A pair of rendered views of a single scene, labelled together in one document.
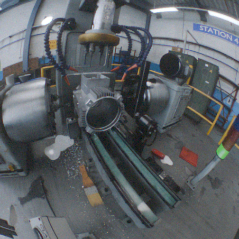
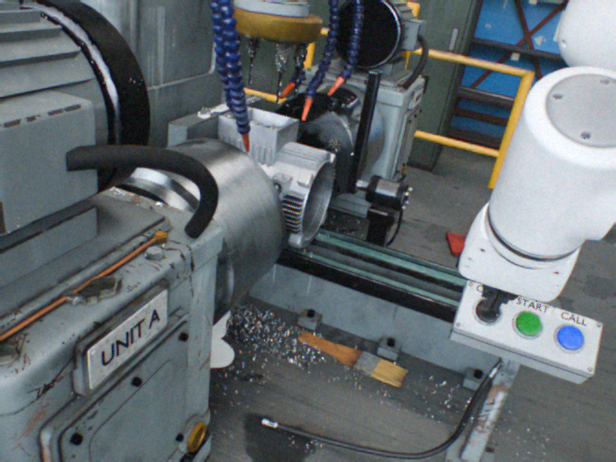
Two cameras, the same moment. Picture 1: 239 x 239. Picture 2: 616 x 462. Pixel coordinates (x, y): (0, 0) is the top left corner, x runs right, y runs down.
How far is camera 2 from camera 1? 75 cm
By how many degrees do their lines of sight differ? 31
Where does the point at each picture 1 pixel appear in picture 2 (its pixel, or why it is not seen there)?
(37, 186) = (269, 443)
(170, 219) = not seen: hidden behind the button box
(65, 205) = (361, 420)
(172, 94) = (390, 117)
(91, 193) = (374, 366)
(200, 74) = not seen: outside the picture
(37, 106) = (271, 204)
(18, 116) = (249, 236)
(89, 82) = (278, 138)
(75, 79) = (209, 133)
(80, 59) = (166, 59)
